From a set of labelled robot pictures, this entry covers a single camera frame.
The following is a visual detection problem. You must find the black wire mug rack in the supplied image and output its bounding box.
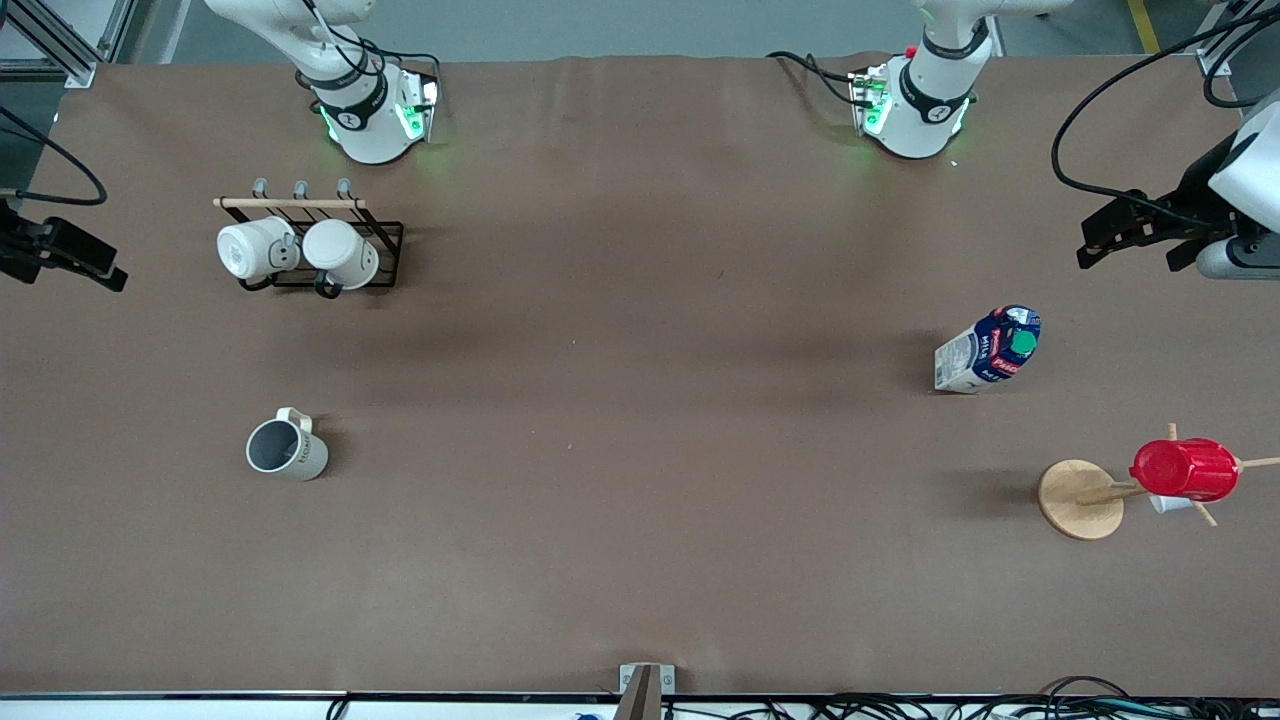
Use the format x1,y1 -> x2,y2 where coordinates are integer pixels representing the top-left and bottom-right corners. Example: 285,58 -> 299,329
213,178 -> 406,299

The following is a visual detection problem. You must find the black left base cable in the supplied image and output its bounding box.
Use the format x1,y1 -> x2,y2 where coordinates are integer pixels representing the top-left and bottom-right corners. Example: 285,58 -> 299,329
768,50 -> 863,106

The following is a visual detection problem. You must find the brown paper table cover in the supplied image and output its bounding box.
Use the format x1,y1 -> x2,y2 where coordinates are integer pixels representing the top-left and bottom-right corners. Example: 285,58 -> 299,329
0,52 -> 1280,698

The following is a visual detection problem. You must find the white mug with black handle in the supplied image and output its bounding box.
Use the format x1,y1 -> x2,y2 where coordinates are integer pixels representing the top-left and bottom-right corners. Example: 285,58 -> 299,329
217,217 -> 301,291
302,219 -> 381,299

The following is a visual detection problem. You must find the black cable bundle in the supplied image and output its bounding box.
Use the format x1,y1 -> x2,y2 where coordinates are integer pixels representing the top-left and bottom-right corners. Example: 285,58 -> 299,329
660,676 -> 1280,720

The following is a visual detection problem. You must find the wooden mug tree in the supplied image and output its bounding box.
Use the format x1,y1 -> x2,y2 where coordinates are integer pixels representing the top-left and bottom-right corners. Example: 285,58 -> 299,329
1037,423 -> 1280,542

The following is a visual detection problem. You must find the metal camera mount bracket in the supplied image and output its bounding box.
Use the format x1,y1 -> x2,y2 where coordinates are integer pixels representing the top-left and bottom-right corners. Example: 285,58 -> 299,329
612,663 -> 676,720

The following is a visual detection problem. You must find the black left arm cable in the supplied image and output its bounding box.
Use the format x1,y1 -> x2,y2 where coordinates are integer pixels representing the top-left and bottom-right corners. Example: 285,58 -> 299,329
1050,10 -> 1280,226

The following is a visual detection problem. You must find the aluminium frame profile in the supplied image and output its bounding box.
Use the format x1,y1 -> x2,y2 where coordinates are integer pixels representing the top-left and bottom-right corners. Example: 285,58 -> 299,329
1195,0 -> 1280,79
0,0 -> 136,89

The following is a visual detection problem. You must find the black right base cable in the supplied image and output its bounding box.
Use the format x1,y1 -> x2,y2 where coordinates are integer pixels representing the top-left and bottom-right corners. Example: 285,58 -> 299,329
300,0 -> 443,113

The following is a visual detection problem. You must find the red plastic cup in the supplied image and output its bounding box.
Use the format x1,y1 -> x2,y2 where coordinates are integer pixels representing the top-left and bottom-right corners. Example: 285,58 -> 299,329
1130,438 -> 1241,503

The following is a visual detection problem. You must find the black base cable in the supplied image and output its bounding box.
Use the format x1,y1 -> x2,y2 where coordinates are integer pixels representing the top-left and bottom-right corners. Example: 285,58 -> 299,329
300,0 -> 443,113
768,50 -> 863,106

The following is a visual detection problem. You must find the grey ceramic mug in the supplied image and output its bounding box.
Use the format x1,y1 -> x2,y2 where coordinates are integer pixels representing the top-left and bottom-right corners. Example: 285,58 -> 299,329
246,407 -> 329,483

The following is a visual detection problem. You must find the blue white milk carton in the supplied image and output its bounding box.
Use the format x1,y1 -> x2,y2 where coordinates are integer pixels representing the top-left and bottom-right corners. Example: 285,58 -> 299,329
933,305 -> 1043,395

